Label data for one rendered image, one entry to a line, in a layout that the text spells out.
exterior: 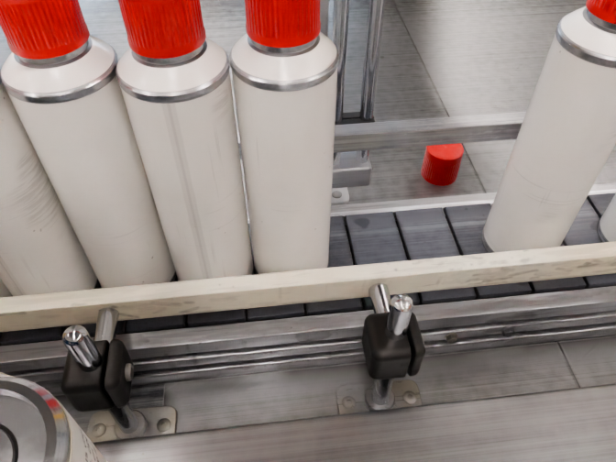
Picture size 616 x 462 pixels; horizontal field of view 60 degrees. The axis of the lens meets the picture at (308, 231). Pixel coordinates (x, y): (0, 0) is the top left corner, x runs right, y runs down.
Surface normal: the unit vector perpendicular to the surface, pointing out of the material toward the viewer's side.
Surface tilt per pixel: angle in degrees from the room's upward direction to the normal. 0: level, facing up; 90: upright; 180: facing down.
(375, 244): 0
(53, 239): 90
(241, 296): 90
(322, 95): 90
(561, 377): 0
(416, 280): 90
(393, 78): 0
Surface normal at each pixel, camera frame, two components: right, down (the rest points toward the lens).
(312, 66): 0.39, -0.03
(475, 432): 0.00, -0.67
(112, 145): 0.74, 0.50
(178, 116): 0.18, 0.73
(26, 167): 0.94, 0.25
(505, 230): -0.84, 0.40
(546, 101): -0.95, 0.23
